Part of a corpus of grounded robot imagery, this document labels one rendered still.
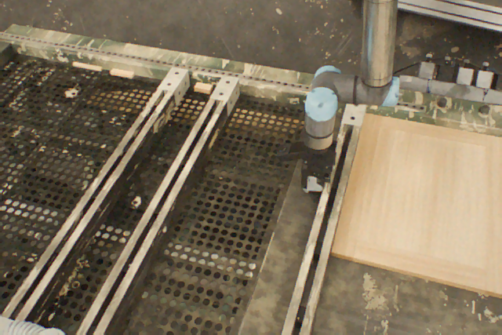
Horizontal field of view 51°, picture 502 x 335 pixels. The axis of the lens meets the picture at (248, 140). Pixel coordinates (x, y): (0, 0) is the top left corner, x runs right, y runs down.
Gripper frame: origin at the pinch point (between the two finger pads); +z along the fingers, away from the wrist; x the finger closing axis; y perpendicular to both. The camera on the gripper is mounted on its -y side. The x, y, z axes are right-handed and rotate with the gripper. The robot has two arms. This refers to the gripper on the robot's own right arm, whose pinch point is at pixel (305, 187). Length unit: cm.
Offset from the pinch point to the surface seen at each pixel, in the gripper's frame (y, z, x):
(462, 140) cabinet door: 42, 0, 33
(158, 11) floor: -110, 33, 125
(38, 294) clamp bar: -52, -4, -54
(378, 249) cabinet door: 23.1, 0.1, -14.6
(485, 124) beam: 48, -3, 39
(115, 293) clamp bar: -36, -1, -47
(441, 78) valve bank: 34, -5, 57
